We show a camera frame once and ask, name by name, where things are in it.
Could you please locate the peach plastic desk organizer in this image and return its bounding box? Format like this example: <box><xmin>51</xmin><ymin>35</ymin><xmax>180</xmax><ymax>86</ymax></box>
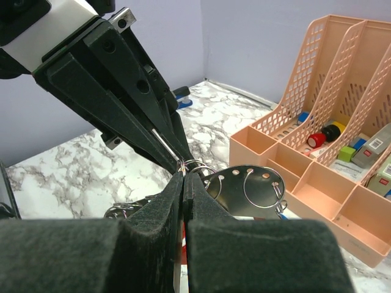
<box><xmin>229</xmin><ymin>15</ymin><xmax>390</xmax><ymax>267</ymax></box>

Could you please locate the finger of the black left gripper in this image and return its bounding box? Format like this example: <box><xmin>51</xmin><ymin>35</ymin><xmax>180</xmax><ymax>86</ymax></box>
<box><xmin>33</xmin><ymin>53</ymin><xmax>177</xmax><ymax>171</ymax></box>
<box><xmin>85</xmin><ymin>26</ymin><xmax>189</xmax><ymax>159</ymax></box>

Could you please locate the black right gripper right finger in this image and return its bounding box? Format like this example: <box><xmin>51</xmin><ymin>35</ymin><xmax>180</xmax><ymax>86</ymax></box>
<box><xmin>183</xmin><ymin>173</ymin><xmax>351</xmax><ymax>292</ymax></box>

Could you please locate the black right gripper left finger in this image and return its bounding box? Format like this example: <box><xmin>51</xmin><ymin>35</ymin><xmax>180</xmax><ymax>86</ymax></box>
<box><xmin>1</xmin><ymin>173</ymin><xmax>184</xmax><ymax>292</ymax></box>

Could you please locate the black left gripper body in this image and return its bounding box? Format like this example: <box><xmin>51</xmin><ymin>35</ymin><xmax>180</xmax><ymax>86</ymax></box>
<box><xmin>30</xmin><ymin>9</ymin><xmax>180</xmax><ymax>150</ymax></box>

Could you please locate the green white box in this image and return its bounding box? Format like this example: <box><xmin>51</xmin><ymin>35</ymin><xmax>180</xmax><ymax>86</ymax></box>
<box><xmin>367</xmin><ymin>162</ymin><xmax>390</xmax><ymax>199</ymax></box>

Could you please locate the metal key organizer red handle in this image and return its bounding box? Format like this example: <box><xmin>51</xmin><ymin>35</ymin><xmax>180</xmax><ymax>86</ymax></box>
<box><xmin>103</xmin><ymin>157</ymin><xmax>290</xmax><ymax>266</ymax></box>

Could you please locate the blue stapler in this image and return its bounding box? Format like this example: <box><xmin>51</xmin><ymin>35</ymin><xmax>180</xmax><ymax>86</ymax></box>
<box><xmin>173</xmin><ymin>86</ymin><xmax>193</xmax><ymax>109</ymax></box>

